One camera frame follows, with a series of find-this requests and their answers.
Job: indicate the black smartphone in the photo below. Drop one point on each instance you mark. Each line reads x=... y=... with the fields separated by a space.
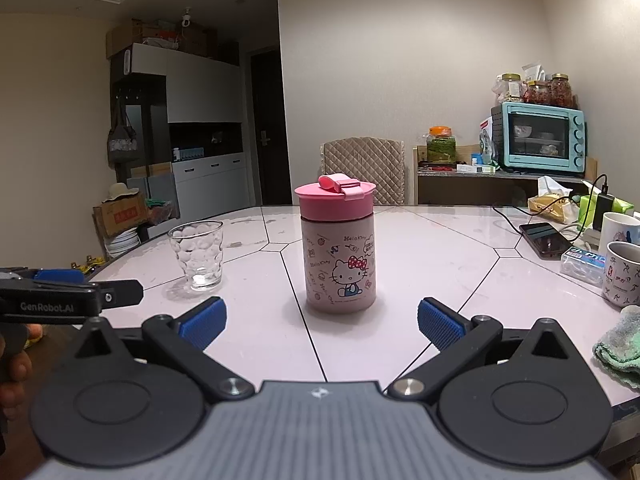
x=545 y=241

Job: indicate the mug with red figures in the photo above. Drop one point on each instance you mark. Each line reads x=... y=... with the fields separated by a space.
x=622 y=280

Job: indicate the clear dimpled glass cup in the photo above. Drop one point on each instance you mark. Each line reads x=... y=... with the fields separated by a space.
x=197 y=255

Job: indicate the straw hat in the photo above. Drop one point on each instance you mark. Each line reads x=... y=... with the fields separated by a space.
x=122 y=192

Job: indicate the clear plastic packet blue print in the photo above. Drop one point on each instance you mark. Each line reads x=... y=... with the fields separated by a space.
x=582 y=266

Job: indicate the glass jar with pale contents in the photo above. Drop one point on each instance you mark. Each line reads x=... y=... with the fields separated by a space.
x=509 y=90

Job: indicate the small glass jar red contents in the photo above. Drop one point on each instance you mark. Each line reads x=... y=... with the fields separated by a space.
x=538 y=94

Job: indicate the teal toaster oven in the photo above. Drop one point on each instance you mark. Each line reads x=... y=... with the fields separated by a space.
x=542 y=137

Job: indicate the tall glass jar red contents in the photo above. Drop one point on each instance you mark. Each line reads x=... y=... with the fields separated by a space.
x=561 y=91

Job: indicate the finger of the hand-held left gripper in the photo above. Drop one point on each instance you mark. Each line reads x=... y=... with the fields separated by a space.
x=60 y=276
x=122 y=294

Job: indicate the cardboard box with red label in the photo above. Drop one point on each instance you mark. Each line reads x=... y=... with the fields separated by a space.
x=122 y=216

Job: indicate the white security camera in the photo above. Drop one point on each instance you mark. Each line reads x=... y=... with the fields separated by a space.
x=186 y=19

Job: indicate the person's left hand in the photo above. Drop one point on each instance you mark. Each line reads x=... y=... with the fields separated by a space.
x=22 y=367

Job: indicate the black charger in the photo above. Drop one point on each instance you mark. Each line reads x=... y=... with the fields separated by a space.
x=604 y=212

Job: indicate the wooden side shelf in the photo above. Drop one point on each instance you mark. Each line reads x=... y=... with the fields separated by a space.
x=450 y=187

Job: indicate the dark door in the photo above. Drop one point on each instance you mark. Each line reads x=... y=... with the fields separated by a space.
x=270 y=125

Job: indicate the white mug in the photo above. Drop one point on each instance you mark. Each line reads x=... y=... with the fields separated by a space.
x=617 y=230

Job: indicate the white and black cabinet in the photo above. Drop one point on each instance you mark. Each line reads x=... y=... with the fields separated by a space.
x=200 y=110

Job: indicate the green jar with orange lid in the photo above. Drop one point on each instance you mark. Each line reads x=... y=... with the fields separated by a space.
x=441 y=147

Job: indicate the hanging grey bag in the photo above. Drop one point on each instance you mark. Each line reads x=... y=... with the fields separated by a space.
x=121 y=142

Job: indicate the white and red snack bag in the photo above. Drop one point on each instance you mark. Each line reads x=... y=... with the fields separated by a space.
x=487 y=142

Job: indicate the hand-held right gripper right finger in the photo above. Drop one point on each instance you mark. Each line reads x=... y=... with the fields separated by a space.
x=440 y=324

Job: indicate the pink cartoon print bottle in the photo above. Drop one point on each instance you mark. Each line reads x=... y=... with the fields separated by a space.
x=340 y=260

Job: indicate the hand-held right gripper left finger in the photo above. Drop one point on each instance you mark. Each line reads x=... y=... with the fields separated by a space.
x=202 y=322

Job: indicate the chair with quilted beige cover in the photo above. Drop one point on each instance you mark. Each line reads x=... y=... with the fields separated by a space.
x=362 y=172

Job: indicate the yellow toys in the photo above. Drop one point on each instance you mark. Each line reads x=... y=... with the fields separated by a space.
x=87 y=264

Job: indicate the green cloth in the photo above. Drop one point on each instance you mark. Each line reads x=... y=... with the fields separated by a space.
x=620 y=347

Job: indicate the stack of white plates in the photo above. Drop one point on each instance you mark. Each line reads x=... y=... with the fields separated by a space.
x=121 y=244

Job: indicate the white paper bag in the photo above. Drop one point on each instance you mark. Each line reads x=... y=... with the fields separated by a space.
x=533 y=71

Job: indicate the small white and blue box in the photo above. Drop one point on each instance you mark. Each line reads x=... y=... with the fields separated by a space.
x=475 y=167

